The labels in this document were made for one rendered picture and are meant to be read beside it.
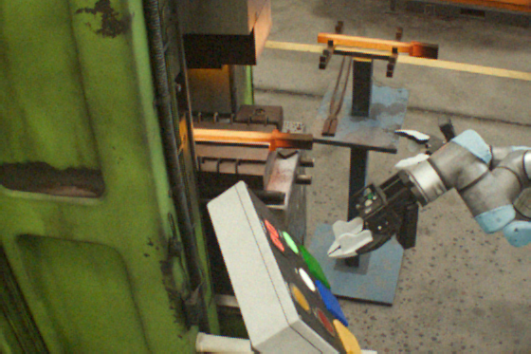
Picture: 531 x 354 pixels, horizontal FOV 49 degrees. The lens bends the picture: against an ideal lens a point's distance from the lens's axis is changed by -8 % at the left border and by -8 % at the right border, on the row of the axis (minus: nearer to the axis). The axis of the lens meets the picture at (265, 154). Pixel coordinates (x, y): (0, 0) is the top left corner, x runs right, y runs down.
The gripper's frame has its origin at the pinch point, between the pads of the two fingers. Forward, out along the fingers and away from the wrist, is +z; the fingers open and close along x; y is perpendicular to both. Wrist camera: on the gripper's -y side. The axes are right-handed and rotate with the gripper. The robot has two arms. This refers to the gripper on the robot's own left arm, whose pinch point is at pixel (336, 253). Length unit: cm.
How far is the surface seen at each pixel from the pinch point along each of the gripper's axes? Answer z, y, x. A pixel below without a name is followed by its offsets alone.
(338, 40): -30, -19, -93
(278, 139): 0.3, -2.8, -44.7
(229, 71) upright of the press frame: 2, 5, -73
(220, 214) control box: 11.2, 22.6, -2.1
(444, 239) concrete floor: -23, -133, -90
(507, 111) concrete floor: -101, -177, -174
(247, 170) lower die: 9.8, -0.2, -38.3
